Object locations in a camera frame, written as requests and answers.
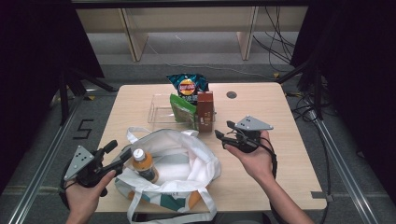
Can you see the black curtain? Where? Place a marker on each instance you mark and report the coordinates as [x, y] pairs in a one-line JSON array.
[[31, 77], [358, 77]]

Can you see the black metal stand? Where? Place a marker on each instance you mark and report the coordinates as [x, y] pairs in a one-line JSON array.
[[317, 93], [63, 93]]

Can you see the person's right hand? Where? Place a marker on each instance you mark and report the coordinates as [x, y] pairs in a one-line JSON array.
[[258, 161]]

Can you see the grey tape strip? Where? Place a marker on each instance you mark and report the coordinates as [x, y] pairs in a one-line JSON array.
[[320, 195]]

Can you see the long beige desk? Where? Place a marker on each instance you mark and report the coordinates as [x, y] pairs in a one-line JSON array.
[[186, 18]]

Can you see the green snack packet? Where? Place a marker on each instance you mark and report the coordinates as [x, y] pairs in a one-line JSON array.
[[183, 110]]

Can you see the blue chip bag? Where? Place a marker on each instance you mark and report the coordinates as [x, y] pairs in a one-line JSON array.
[[186, 84]]

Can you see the white tote bag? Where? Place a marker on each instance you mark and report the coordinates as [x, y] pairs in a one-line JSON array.
[[193, 161]]

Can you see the orange drink bottle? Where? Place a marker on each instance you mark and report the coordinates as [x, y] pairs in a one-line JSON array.
[[144, 163]]

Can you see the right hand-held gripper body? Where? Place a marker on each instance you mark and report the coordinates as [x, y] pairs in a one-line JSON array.
[[252, 124]]

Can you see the clear plastic bin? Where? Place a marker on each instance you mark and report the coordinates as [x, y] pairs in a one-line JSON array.
[[158, 109]]

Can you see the metal floor rail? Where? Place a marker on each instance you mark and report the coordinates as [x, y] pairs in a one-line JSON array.
[[37, 177], [342, 174]]

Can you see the person's left hand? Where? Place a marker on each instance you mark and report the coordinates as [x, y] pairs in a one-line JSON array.
[[82, 200]]

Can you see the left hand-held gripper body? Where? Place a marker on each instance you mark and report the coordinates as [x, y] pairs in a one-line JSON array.
[[87, 171]]

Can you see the brown carton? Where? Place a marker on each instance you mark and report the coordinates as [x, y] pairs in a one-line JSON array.
[[205, 112]]

